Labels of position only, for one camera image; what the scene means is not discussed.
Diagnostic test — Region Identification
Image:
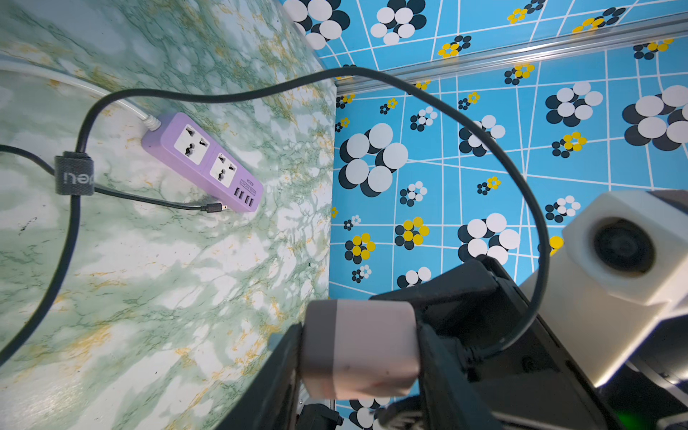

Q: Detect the pink usb charger cube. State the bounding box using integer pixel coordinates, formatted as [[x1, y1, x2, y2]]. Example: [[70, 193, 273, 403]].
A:
[[299, 299, 420, 401]]

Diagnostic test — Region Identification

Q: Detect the black usb cable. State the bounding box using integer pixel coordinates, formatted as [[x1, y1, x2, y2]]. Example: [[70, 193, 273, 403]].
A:
[[0, 66, 552, 367]]

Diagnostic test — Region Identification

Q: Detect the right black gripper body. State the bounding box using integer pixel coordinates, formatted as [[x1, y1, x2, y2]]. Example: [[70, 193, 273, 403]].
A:
[[370, 254, 688, 430]]

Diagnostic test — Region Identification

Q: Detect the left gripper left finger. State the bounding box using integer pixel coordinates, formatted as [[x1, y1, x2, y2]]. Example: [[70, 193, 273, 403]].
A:
[[217, 324, 302, 430]]

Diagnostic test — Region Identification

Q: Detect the white power strip cord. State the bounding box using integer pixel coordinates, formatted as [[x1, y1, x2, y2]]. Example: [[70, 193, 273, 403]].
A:
[[0, 56, 162, 132]]

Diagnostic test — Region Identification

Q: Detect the right corner aluminium post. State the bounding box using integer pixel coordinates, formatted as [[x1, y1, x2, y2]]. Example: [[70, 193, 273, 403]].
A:
[[332, 10, 688, 95]]

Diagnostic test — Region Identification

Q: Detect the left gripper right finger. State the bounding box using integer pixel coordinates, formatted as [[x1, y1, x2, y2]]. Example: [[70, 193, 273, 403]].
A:
[[417, 324, 500, 429]]

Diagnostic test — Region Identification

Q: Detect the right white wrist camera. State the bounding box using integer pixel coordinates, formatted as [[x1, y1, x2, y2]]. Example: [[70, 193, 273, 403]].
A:
[[539, 190, 687, 386]]

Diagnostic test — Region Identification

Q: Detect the purple power strip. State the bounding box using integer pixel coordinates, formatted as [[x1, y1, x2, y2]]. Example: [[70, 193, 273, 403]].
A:
[[142, 112, 263, 212]]

